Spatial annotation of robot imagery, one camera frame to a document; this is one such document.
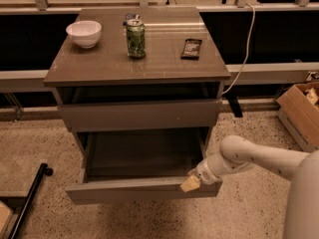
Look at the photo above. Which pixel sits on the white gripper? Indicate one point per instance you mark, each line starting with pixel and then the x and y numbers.
pixel 203 173

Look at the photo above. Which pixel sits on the grey drawer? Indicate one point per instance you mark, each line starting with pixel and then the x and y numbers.
pixel 142 115
pixel 135 165

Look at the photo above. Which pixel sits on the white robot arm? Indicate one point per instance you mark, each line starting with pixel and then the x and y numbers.
pixel 299 167

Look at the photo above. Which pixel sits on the grey top drawer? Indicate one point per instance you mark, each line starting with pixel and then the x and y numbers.
pixel 142 115

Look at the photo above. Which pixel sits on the grey drawer cabinet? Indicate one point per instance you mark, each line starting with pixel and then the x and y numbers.
pixel 107 74

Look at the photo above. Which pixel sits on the cardboard box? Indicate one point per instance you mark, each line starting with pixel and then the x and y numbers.
pixel 301 116

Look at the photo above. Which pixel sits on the black snack bar packet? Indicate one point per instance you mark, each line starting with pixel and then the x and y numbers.
pixel 191 49

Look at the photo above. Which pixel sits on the black metal stand leg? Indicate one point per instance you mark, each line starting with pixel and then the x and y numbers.
pixel 44 170

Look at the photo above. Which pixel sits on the green soda can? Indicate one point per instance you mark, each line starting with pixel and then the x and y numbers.
pixel 135 32

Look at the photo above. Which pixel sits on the small dark blue packet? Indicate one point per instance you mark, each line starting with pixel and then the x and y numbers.
pixel 130 16

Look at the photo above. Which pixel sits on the white bowl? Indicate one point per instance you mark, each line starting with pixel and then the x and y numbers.
pixel 85 34

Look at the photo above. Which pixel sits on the black bracket under rail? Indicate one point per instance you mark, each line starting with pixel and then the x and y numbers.
pixel 234 105

